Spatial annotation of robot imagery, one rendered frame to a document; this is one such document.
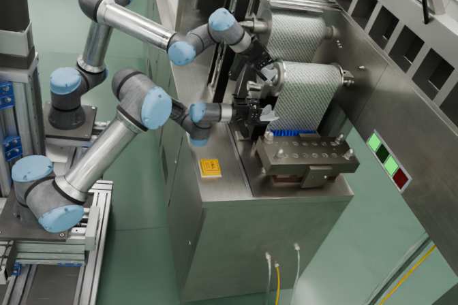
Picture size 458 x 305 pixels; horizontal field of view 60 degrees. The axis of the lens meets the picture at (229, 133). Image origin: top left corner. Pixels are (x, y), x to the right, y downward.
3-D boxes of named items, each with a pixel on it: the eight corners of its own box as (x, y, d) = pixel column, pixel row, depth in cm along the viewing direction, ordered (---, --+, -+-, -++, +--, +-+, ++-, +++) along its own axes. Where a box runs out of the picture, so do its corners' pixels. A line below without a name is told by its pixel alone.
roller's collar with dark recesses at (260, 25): (247, 28, 169) (251, 14, 165) (260, 29, 171) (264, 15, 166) (251, 35, 164) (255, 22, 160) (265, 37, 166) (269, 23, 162)
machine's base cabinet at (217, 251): (140, 52, 379) (148, -38, 325) (205, 58, 400) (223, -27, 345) (174, 312, 202) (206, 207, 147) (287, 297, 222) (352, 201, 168)
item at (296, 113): (265, 130, 164) (279, 94, 153) (315, 131, 172) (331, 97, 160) (266, 131, 164) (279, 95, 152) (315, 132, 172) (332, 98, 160)
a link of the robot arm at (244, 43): (230, 50, 134) (224, 37, 139) (237, 58, 137) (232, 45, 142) (247, 35, 132) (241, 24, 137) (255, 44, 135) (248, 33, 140)
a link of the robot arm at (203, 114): (187, 114, 154) (191, 97, 148) (214, 115, 157) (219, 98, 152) (190, 128, 148) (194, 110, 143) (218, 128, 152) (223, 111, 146)
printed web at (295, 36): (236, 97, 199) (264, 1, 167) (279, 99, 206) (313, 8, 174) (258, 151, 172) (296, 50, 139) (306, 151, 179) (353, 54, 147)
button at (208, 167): (199, 163, 159) (200, 158, 157) (216, 163, 161) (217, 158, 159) (202, 175, 154) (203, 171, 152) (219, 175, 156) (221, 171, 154)
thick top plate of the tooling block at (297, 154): (255, 146, 163) (259, 135, 159) (338, 146, 176) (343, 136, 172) (266, 175, 152) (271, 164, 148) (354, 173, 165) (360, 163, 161)
